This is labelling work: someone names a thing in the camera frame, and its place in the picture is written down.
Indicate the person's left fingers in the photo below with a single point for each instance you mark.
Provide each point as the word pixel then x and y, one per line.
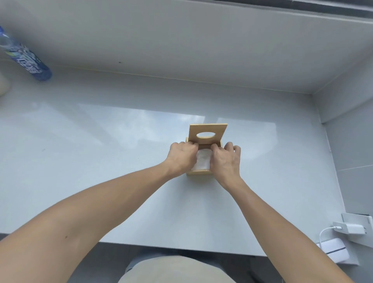
pixel 189 147

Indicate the person's right fingers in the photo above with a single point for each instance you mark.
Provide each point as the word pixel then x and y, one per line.
pixel 230 147

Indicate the person's right hand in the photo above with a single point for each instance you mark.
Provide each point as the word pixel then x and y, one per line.
pixel 225 166

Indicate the white tissue pack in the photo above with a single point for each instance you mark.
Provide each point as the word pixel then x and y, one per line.
pixel 203 160

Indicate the person's left forearm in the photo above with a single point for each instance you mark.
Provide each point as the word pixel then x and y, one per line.
pixel 87 221

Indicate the white charger plug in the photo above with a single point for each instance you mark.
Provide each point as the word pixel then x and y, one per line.
pixel 351 228

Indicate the person's beige shirt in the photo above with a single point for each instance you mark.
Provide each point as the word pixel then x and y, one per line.
pixel 177 271

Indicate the white power bank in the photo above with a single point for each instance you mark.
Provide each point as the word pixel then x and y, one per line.
pixel 334 249

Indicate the person's right forearm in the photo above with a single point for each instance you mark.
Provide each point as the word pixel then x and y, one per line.
pixel 279 233

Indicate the white wall socket plate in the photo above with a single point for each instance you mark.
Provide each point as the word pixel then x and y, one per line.
pixel 367 230

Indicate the blue plastic water bottle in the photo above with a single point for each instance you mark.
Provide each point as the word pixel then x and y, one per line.
pixel 27 61

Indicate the wooden tissue box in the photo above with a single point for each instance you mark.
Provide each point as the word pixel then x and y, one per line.
pixel 201 173

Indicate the wooden lid with oval hole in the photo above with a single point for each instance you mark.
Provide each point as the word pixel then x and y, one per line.
pixel 194 134

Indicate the person's left hand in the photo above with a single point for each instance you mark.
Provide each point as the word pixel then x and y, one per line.
pixel 180 159

